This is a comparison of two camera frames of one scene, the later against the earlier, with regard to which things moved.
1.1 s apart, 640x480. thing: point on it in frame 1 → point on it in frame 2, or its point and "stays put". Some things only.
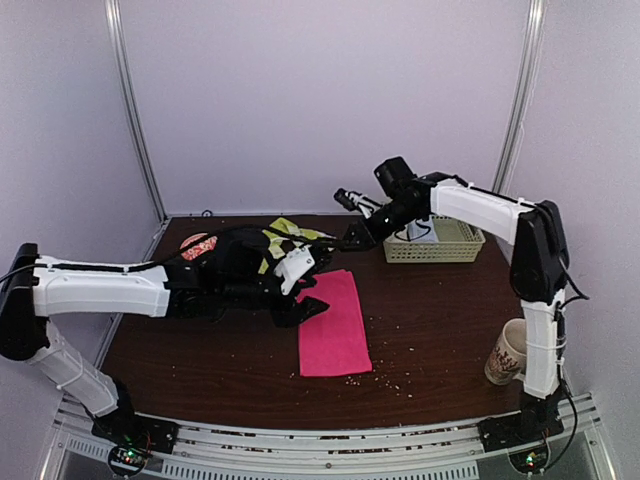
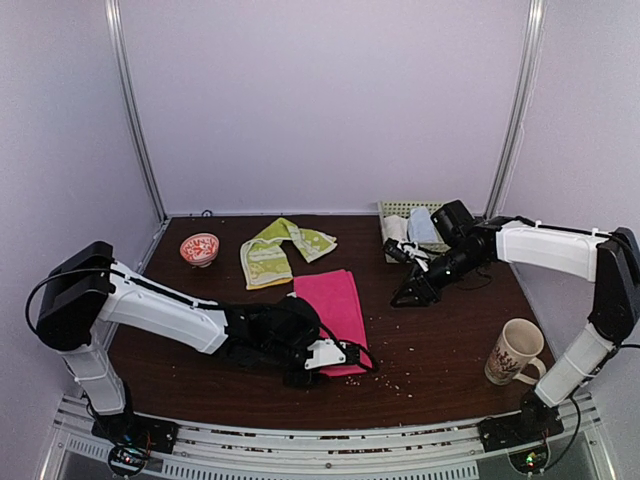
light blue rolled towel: (423, 231) stays put
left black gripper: (293, 312) → (291, 380)
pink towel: (334, 341) stays put
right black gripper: (357, 227) → (422, 287)
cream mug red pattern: (508, 358) stays put
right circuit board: (529, 461) stays put
